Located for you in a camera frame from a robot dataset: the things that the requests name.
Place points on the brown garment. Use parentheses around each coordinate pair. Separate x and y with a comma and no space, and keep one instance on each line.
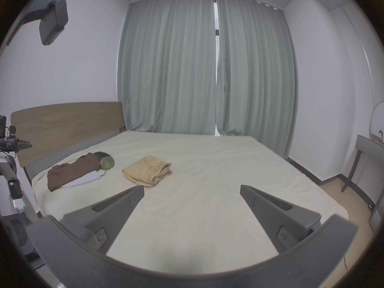
(72,171)

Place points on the grey-green curtain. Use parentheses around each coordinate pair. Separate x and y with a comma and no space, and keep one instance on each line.
(168,64)
(255,70)

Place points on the tan shorts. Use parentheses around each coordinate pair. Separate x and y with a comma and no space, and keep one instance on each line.
(147,171)

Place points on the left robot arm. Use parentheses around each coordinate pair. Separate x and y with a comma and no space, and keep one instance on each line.
(10,172)

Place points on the round white mirror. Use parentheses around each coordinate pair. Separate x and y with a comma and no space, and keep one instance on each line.
(378,118)

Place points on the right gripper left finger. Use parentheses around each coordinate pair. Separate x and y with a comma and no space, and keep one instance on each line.
(111,214)

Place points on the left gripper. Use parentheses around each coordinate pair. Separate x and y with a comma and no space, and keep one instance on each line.
(12,142)

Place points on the bed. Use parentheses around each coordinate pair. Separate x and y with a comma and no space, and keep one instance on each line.
(210,166)

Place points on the green garment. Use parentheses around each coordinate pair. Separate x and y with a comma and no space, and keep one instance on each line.
(107,162)

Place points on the window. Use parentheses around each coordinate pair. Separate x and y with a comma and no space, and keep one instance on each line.
(216,19)

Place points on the white garment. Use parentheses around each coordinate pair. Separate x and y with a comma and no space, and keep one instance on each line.
(87,179)

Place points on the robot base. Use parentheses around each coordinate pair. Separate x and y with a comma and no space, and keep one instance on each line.
(18,229)

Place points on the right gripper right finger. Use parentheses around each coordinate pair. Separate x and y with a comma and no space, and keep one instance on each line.
(270,217)

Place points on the grey small table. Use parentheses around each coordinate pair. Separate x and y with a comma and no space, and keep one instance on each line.
(364,144)

